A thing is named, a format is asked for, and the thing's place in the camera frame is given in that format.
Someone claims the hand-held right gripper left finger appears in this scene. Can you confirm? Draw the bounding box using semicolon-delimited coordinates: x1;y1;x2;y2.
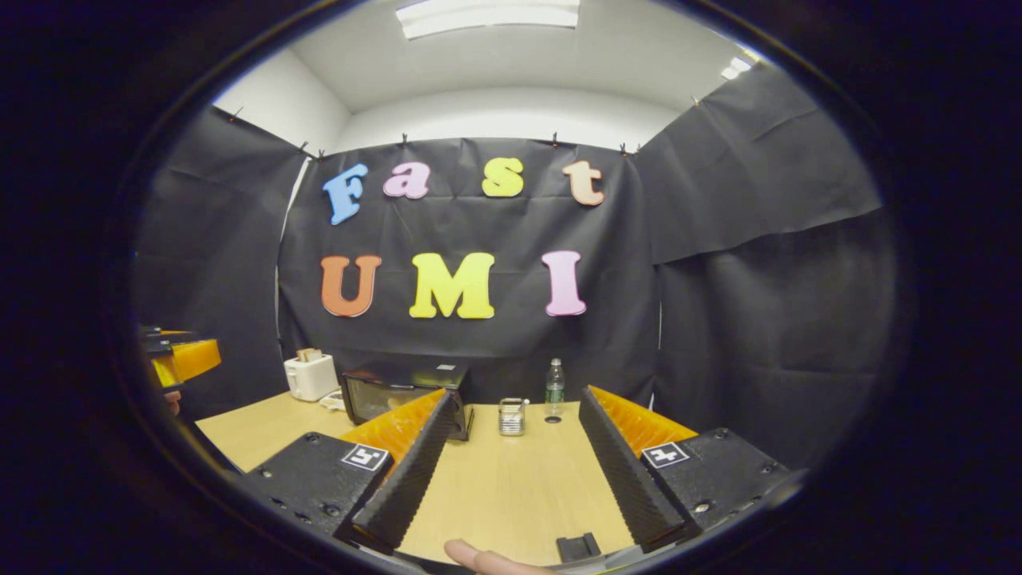
248;388;458;554

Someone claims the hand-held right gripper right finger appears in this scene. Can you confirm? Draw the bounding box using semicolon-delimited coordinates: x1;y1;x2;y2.
579;385;791;552

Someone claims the black electric oven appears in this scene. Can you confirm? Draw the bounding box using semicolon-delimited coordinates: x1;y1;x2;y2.
342;361;476;442

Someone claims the white toaster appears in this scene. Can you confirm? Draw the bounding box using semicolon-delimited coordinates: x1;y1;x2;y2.
284;353;339;403

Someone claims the clear glass cup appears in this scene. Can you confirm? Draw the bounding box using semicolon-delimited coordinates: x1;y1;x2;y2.
498;397;529;437

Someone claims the black backdrop cloth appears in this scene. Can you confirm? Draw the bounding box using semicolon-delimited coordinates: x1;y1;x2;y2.
132;64;899;472

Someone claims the long ceiling light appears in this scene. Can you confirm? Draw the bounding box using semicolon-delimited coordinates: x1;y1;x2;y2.
397;0;581;41

